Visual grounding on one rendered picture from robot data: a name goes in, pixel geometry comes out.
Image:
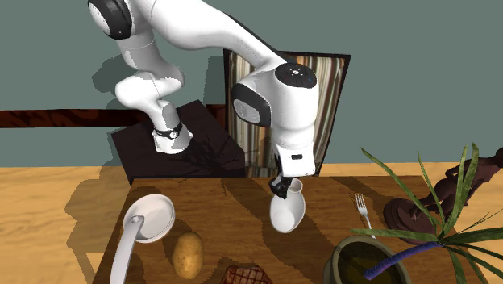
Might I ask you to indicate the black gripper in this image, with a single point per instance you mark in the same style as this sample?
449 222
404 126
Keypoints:
280 186

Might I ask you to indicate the white vase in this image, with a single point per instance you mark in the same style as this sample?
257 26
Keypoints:
289 210

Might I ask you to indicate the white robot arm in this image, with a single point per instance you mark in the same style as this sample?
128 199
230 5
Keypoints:
204 23

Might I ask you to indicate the dark robot stand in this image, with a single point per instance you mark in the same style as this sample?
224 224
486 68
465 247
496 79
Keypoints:
204 149

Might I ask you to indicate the silver fork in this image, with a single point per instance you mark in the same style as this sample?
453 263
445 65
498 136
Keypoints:
363 210

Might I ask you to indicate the grilled steak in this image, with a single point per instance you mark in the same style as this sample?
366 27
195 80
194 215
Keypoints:
246 275

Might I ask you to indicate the potted plant with purple stem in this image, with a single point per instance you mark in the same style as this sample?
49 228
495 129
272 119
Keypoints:
365 259

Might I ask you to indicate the striped chair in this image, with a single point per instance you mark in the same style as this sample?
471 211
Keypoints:
334 86

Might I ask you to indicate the brown potato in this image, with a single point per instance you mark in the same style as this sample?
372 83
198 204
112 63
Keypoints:
188 255

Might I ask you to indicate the dark brown figure statue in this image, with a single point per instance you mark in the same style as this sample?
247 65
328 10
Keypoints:
404 214

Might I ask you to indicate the white ladle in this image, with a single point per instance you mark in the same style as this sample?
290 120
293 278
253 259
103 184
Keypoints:
151 216

